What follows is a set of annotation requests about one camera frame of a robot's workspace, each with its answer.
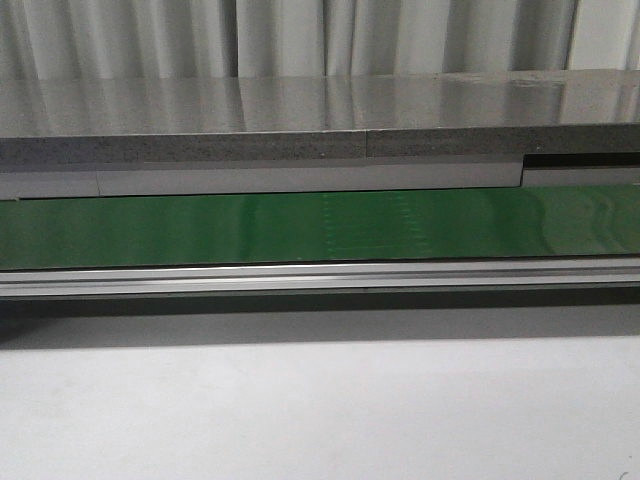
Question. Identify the grey stone slab bench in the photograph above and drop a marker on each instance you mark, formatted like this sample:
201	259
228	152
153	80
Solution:
137	121

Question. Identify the aluminium conveyor frame rail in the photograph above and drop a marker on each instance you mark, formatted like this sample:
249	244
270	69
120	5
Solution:
319	277

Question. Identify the green conveyor belt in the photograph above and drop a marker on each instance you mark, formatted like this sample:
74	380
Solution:
82	233

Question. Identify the white pleated curtain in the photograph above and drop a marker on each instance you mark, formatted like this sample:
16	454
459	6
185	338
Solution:
182	39

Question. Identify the grey panel under bench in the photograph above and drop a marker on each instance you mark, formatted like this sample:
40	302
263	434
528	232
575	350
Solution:
318	175

